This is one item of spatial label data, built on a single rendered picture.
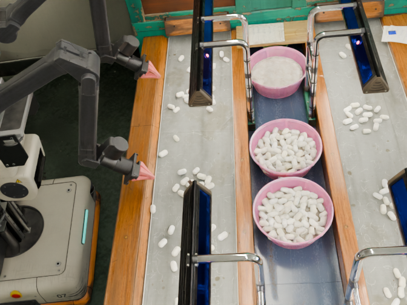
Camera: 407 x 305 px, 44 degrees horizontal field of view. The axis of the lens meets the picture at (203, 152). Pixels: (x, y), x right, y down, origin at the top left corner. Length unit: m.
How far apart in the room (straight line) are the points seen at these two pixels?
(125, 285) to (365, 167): 0.92
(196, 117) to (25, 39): 1.85
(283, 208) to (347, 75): 0.70
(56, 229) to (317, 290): 1.29
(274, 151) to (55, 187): 1.19
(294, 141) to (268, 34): 0.62
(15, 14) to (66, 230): 1.05
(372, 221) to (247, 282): 0.47
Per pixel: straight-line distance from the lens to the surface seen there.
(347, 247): 1.65
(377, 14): 2.41
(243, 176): 1.79
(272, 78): 2.18
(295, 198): 1.76
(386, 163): 1.89
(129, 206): 1.79
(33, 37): 3.60
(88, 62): 1.40
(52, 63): 1.38
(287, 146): 1.91
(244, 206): 1.72
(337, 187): 1.77
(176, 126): 2.02
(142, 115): 2.06
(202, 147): 1.93
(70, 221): 2.45
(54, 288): 2.33
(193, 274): 1.23
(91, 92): 1.41
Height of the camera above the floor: 2.20
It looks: 50 degrees down
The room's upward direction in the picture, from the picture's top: 11 degrees counter-clockwise
